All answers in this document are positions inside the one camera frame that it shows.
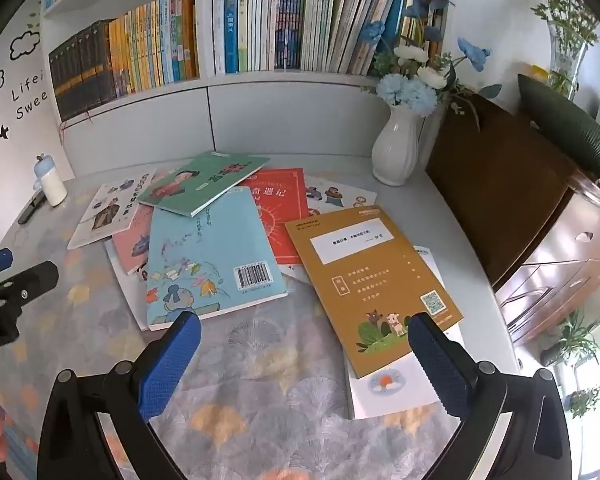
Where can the green potted plant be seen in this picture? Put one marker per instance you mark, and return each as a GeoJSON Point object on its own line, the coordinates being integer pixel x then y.
{"type": "Point", "coordinates": [587, 400]}
{"type": "Point", "coordinates": [575, 335]}

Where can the white book with robed figure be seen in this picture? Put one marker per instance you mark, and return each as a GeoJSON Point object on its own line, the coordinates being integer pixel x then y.
{"type": "Point", "coordinates": [105, 210]}

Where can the white bookshelf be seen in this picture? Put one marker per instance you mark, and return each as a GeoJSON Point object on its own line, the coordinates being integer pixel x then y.
{"type": "Point", "coordinates": [280, 110]}

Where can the baby bottle with blue cap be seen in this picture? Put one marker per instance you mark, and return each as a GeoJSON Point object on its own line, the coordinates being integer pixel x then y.
{"type": "Point", "coordinates": [52, 185]}

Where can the light blue book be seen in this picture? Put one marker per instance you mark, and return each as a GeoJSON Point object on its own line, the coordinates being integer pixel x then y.
{"type": "Point", "coordinates": [205, 250]}

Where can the green leafy branches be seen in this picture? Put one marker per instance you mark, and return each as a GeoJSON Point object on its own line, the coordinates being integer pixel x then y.
{"type": "Point", "coordinates": [565, 10]}

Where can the white book with small figures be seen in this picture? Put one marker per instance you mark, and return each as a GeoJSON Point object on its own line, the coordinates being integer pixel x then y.
{"type": "Point", "coordinates": [330, 192]}

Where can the black remote control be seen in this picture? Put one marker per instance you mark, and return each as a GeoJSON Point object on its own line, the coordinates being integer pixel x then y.
{"type": "Point", "coordinates": [30, 210]}

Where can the brown wooden cabinet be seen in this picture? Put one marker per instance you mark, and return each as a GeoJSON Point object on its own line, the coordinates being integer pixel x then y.
{"type": "Point", "coordinates": [505, 185]}

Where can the large white picture book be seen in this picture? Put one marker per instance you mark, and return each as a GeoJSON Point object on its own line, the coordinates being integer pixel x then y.
{"type": "Point", "coordinates": [125, 290]}

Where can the row of dark and yellow books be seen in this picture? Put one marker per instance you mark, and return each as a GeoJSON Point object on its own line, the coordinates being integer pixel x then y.
{"type": "Point", "coordinates": [125, 55]}

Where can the black wall decal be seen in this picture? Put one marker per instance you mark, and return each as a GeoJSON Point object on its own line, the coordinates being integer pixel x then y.
{"type": "Point", "coordinates": [25, 45]}

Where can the thin white book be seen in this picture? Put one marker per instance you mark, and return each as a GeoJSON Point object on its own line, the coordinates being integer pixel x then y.
{"type": "Point", "coordinates": [405, 390]}

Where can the glass vase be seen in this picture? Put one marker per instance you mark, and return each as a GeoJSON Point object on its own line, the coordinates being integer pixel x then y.
{"type": "Point", "coordinates": [567, 70]}

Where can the row of white and blue books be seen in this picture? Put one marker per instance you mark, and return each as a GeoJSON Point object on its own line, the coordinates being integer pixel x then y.
{"type": "Point", "coordinates": [305, 30]}

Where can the mustard yellow book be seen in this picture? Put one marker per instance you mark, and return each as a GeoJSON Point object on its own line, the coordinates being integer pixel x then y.
{"type": "Point", "coordinates": [355, 285]}

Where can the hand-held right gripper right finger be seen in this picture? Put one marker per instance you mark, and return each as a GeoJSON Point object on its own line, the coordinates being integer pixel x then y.
{"type": "Point", "coordinates": [440, 370]}

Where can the dark green ribbed cushion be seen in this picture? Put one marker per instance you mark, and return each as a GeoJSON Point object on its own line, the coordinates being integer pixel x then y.
{"type": "Point", "coordinates": [565, 115]}

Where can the pink book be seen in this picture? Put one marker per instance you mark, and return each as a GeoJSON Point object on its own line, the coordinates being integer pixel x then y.
{"type": "Point", "coordinates": [130, 245]}

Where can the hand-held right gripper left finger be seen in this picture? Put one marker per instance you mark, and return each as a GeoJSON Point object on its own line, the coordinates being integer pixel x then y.
{"type": "Point", "coordinates": [170, 360]}

